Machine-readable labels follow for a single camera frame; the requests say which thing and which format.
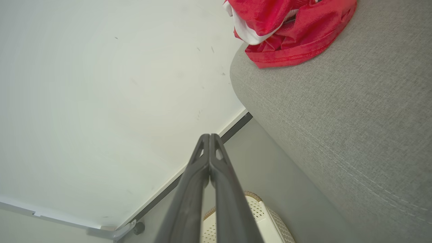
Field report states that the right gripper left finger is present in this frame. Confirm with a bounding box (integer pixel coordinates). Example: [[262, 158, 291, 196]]
[[154, 134, 211, 243]]

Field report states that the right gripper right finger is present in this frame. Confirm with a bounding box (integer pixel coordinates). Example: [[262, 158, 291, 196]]
[[209, 134, 265, 243]]

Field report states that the grey metal frame leg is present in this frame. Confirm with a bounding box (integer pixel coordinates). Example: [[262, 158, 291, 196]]
[[0, 196, 137, 241]]

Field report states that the white perforated laundry basket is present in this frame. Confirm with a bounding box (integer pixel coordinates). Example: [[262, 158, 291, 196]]
[[201, 191, 296, 243]]

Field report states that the red basketball jersey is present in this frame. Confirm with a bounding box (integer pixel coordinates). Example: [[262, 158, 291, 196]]
[[223, 0, 357, 69]]

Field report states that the grey fabric sofa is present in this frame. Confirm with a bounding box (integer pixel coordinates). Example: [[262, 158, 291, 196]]
[[230, 0, 432, 243]]

